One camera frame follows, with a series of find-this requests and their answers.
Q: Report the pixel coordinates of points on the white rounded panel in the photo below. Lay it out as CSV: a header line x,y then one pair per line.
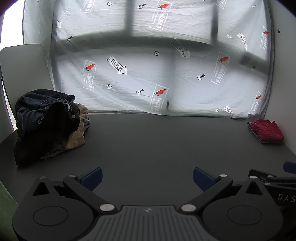
x,y
23,67

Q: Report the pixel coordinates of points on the grey garment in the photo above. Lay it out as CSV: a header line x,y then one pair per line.
x,y
52,154

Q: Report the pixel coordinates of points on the beige garment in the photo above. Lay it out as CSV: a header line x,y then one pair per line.
x,y
76,136

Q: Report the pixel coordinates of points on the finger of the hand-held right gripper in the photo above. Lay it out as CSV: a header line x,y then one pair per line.
x,y
272,180
291,167

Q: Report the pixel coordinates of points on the white printed sheet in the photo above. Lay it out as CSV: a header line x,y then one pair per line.
x,y
138,58

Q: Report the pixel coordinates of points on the red checked shorts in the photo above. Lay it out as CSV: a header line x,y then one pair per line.
x,y
266,129

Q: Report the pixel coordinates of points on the black garment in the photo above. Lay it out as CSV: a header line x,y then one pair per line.
x,y
60,122

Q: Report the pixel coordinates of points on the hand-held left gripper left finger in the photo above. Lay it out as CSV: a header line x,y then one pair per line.
x,y
92,178

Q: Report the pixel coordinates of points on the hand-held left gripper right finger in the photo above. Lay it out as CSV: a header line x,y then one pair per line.
x,y
203,178

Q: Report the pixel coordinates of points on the folded red cloth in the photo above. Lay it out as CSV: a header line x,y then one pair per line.
x,y
266,141

